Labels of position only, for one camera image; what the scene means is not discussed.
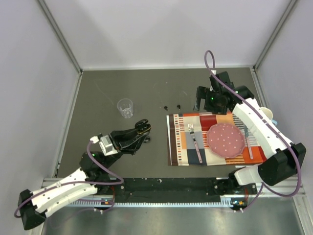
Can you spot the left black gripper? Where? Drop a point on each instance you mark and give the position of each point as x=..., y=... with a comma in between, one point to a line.
x=127, y=142

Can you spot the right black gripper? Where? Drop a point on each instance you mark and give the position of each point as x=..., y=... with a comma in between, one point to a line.
x=202, y=93

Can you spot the black oval earbud case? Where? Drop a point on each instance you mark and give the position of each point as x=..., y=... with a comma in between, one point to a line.
x=142, y=126

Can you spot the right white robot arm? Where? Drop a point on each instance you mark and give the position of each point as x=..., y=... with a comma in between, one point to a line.
x=283, y=157

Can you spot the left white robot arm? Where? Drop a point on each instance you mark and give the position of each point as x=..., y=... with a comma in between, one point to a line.
x=91, y=178

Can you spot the clear plastic cup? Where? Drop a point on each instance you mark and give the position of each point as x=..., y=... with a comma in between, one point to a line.
x=125, y=107

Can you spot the colourful patterned placemat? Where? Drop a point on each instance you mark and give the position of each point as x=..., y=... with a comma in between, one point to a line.
x=181, y=150

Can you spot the pink dotted plate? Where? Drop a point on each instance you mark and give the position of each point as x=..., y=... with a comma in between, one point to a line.
x=225, y=140

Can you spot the light blue mug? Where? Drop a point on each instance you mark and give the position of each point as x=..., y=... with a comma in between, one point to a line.
x=269, y=114

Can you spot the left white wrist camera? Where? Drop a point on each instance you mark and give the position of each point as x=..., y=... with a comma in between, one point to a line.
x=105, y=144

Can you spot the pink handled fork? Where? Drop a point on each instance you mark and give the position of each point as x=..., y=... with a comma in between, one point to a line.
x=192, y=134

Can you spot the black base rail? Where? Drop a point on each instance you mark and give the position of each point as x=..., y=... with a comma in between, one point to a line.
x=171, y=190

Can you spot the pink handled knife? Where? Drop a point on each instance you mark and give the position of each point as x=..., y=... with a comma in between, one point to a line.
x=248, y=142

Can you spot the aluminium frame profile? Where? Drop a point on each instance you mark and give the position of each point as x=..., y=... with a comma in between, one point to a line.
x=240, y=197

